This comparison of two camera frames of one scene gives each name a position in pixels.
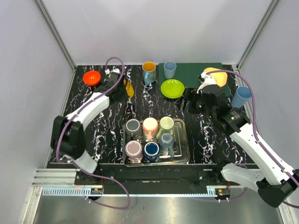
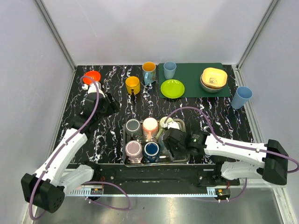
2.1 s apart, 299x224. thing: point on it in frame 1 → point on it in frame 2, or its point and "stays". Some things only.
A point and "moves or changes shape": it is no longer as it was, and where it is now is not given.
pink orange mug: (150, 128) stays
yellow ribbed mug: (129, 88) moves or changes shape
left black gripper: (122, 87) → (108, 102)
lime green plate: (172, 88) stays
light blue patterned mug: (149, 72) stays
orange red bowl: (91, 78) stays
